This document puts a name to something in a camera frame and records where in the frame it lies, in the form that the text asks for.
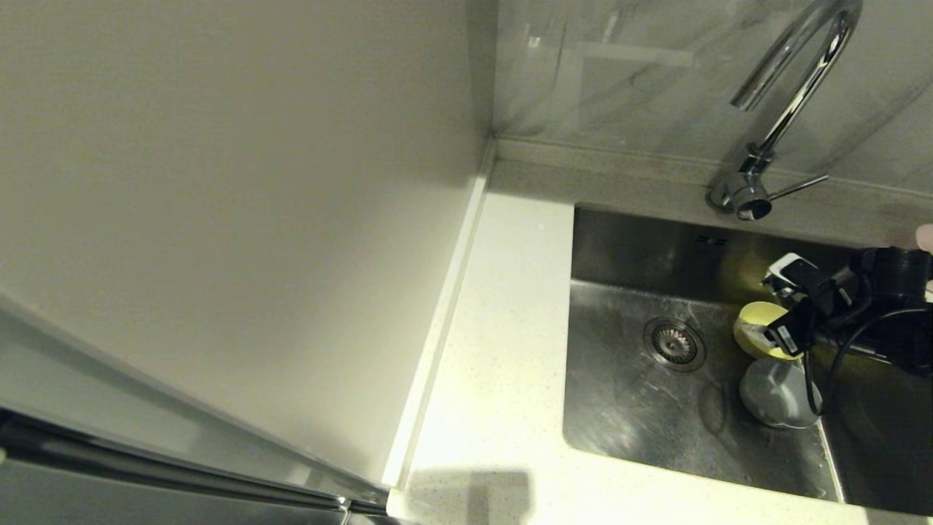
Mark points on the round metal sink drain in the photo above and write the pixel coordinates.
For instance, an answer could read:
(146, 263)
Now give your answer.
(674, 343)

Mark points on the grey blue bowl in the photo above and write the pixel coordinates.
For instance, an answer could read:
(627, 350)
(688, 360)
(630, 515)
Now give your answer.
(776, 394)

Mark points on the tall white cabinet side panel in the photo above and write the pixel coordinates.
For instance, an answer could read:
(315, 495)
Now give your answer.
(219, 182)

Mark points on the stainless steel sink basin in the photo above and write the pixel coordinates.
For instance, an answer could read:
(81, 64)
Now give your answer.
(656, 430)

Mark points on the pink bowl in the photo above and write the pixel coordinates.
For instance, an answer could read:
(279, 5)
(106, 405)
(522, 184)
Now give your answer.
(926, 237)

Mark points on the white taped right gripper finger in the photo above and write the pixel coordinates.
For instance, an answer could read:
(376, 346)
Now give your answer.
(783, 335)
(798, 275)

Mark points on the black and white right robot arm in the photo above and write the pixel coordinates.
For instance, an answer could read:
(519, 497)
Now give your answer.
(896, 277)

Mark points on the yellow bowl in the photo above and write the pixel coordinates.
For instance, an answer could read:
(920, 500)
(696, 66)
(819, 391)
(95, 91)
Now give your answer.
(747, 324)

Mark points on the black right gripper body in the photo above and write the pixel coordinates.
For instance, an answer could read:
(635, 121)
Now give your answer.
(831, 313)

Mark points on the stainless steel appliance door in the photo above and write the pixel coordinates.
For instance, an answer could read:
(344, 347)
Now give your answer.
(146, 507)

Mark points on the chrome gooseneck faucet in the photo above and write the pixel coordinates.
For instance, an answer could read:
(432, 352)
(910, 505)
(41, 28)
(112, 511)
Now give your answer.
(743, 191)

